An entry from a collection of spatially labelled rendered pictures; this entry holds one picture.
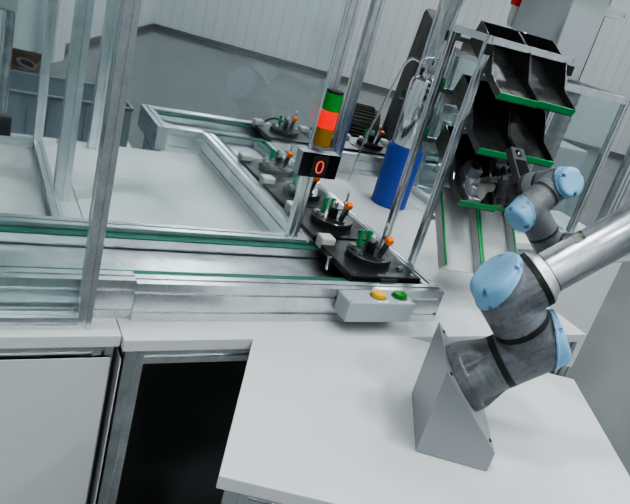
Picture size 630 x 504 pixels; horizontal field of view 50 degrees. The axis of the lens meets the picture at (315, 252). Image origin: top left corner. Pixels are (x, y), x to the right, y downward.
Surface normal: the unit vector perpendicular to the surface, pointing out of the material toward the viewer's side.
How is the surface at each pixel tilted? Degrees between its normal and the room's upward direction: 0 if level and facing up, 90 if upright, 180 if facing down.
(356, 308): 90
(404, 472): 0
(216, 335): 0
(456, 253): 45
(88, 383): 90
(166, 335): 0
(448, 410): 90
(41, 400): 90
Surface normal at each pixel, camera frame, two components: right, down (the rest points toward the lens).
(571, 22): 0.41, 0.45
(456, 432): -0.10, 0.36
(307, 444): 0.26, -0.89
